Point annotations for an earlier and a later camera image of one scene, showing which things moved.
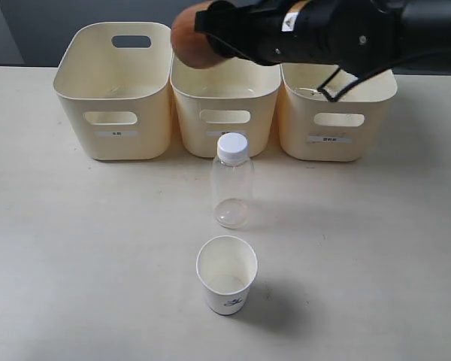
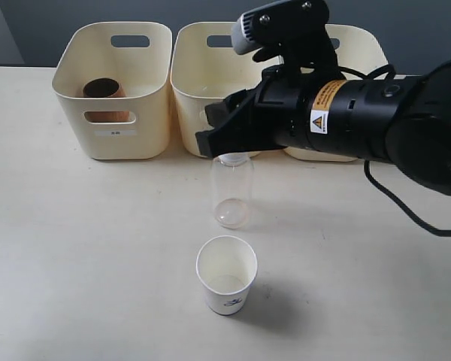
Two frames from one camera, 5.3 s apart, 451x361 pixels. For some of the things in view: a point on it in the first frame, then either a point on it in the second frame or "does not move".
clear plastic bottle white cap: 233,182 does not move
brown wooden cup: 191,46 -> 106,87
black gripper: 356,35 -> 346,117
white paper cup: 226,268 does not move
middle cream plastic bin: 235,96 does not move
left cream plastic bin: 114,78 does not move
